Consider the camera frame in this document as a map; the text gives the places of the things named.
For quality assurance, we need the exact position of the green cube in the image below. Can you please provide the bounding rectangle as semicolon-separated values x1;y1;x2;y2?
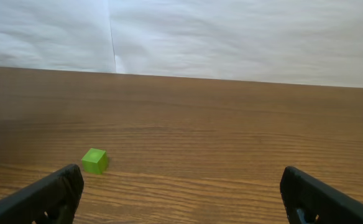
81;147;109;175

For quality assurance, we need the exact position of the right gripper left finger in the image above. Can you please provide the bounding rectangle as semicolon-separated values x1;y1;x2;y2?
0;164;85;224

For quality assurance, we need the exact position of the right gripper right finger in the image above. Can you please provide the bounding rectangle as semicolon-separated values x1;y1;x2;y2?
279;166;363;224

